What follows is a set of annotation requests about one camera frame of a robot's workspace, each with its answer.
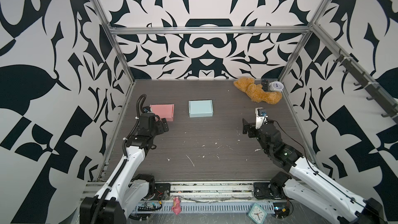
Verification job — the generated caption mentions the pink paper box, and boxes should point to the pink paper box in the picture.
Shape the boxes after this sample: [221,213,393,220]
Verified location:
[150,104,174,122]

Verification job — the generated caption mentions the light blue paper box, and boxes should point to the light blue paper box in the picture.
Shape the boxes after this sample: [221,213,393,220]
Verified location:
[189,100,214,118]

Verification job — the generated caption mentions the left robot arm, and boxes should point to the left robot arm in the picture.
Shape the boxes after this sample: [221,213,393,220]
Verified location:
[79,113,169,224]

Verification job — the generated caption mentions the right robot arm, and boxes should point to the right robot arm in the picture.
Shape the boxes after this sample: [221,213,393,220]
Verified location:
[242,117,385,224]

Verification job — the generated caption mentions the brown teddy bear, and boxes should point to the brown teddy bear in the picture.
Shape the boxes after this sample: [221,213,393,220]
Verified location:
[233,77,283,105]

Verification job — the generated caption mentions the white round alarm clock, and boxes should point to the white round alarm clock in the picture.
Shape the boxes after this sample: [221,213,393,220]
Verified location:
[269,81,284,92]

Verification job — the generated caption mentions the black remote control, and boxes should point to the black remote control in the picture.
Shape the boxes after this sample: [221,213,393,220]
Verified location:
[261,78,269,92]

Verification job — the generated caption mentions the circuit board right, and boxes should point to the circuit board right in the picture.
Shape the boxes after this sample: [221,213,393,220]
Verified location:
[272,201,294,219]

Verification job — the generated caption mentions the teal square clock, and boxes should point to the teal square clock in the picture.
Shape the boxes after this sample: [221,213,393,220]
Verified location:
[247,203,267,224]

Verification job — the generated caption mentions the green circuit board left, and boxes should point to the green circuit board left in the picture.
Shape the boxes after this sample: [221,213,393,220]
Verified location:
[137,201,163,212]

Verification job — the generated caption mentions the pink small toy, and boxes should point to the pink small toy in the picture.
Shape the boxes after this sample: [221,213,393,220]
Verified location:
[172,197,181,215]

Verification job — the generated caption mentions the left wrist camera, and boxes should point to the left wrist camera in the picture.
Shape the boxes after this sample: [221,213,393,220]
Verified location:
[142,106,151,113]

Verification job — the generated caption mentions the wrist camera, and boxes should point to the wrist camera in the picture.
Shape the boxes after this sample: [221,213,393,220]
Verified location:
[255,107,268,130]
[142,106,151,113]

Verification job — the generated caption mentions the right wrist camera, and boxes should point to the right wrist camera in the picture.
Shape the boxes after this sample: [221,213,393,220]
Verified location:
[255,107,268,130]

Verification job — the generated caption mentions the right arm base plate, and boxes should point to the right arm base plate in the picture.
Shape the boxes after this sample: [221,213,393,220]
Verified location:
[253,182,279,200]

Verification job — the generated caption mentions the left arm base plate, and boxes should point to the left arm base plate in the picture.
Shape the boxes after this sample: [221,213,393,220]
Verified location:
[144,183,171,201]

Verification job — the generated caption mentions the black corrugated cable left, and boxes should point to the black corrugated cable left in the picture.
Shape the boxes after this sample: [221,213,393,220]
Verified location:
[90,94,148,224]

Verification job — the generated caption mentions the black coat hook rail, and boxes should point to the black coat hook rail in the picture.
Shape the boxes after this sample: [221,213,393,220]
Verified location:
[334,48,398,124]

